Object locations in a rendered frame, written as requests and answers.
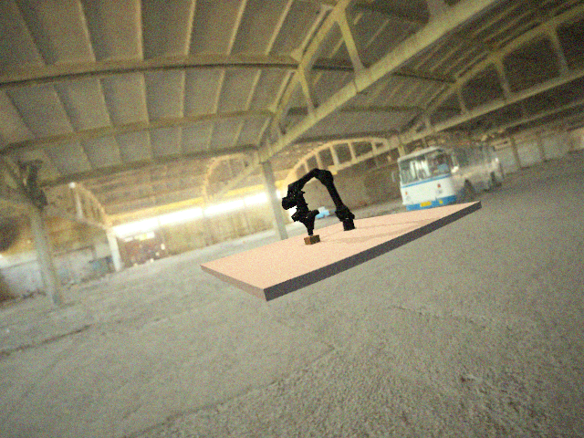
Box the orange block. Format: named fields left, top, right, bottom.
left=304, top=235, right=321, bottom=245

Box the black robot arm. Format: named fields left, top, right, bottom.
left=282, top=169, right=357, bottom=231

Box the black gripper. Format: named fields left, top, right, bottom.
left=297, top=203, right=319, bottom=230

